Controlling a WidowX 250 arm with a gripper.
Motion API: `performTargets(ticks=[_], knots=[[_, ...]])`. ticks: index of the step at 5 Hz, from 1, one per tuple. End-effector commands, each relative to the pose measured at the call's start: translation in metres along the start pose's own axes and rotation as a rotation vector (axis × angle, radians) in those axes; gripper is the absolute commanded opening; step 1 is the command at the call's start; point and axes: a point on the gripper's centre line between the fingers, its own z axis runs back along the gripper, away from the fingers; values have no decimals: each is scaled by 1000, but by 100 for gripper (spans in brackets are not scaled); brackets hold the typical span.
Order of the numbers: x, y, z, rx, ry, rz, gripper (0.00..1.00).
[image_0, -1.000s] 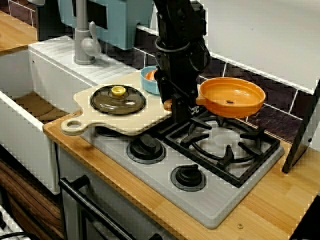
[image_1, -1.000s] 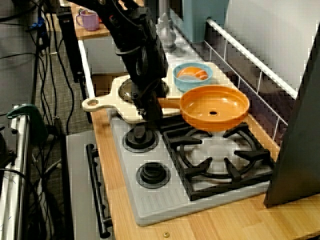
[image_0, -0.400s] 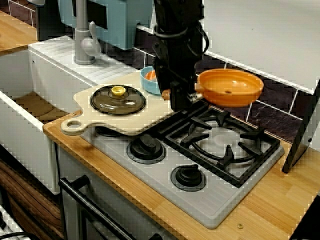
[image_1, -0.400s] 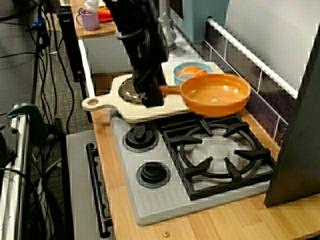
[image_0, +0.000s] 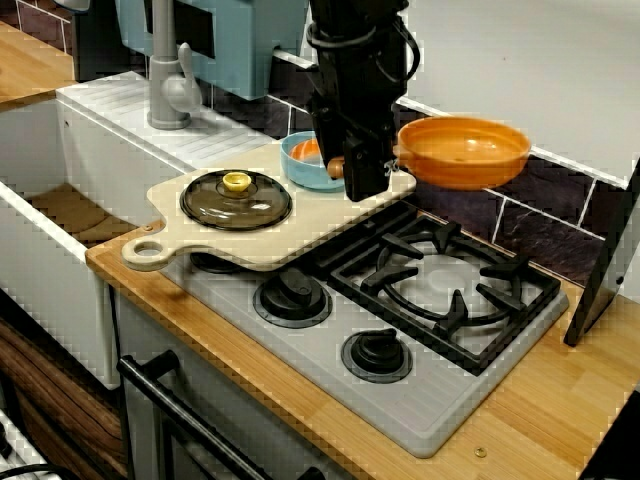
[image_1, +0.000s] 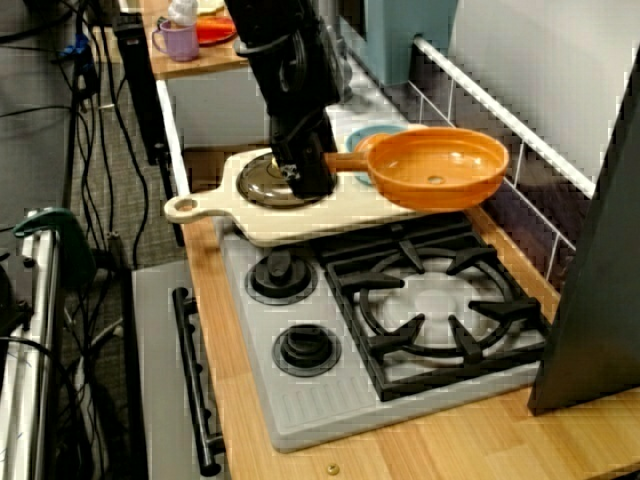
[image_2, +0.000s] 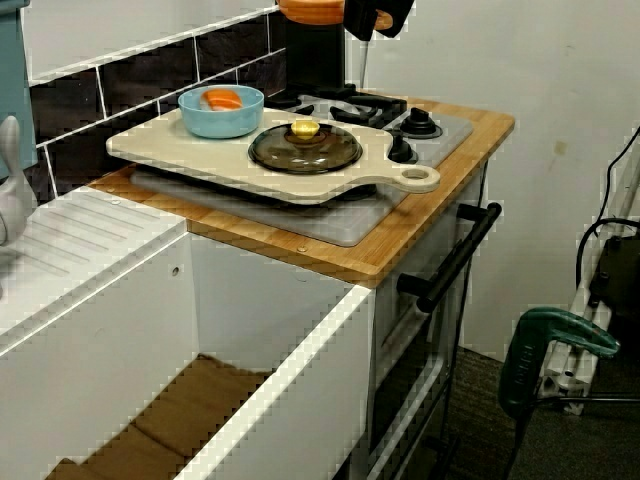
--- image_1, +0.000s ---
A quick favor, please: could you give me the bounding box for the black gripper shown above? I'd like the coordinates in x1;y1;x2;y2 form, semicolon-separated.
267;107;340;198

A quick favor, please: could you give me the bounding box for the glass lid with yellow knob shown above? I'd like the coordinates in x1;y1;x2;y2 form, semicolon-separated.
234;152;337;209

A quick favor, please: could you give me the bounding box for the orange toy frying pan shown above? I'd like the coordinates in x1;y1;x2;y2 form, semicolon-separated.
323;127;511;212

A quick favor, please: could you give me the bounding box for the light wooden cutting board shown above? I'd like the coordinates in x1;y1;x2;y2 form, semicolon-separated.
163;147;426;249

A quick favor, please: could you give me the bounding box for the light blue bowl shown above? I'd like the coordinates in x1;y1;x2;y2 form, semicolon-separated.
345;124;409;187

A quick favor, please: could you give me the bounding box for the white toy sink basin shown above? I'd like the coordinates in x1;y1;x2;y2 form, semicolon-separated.
156;49;411;201

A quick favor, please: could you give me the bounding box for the black burner grate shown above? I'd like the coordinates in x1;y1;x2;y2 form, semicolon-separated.
324;239;551;404
307;212;476;251

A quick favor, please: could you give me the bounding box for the grey toy faucet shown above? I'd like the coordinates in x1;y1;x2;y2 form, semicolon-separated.
327;22;359;104

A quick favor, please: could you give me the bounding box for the black stove knob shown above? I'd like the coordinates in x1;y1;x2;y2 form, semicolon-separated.
271;323;344;379
244;251;320;307

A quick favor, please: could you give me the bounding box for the orange plate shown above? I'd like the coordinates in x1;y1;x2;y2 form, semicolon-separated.
195;14;238;47

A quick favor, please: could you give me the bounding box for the purple plastic cup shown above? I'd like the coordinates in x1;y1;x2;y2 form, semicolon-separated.
151;18;201;63

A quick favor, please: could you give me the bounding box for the white plastic toy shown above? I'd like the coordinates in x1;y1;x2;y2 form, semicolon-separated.
166;0;202;26

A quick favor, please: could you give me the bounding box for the green clamp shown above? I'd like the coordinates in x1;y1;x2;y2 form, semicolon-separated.
11;206;97;294

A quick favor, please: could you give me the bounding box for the grey toy stove top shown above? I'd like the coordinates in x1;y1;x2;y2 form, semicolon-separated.
214;219;551;454

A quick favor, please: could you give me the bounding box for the toy oven door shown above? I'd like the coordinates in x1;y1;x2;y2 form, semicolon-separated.
131;259;231;480

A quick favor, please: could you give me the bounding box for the black slanted panel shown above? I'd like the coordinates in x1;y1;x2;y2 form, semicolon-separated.
528;49;640;417

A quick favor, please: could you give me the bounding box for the black floor cable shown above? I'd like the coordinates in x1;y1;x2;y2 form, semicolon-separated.
99;29;152;269

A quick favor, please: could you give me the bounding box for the black metal post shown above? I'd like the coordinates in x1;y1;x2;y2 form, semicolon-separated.
113;19;170;167

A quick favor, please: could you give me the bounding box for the black oven door handle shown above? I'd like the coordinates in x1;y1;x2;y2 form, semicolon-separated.
171;285;225;477

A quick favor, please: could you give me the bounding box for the blue cable plug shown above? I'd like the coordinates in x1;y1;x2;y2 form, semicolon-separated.
58;42;91;61

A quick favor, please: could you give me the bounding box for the aluminium frame rail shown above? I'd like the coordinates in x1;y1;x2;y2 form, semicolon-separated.
0;219;65;480

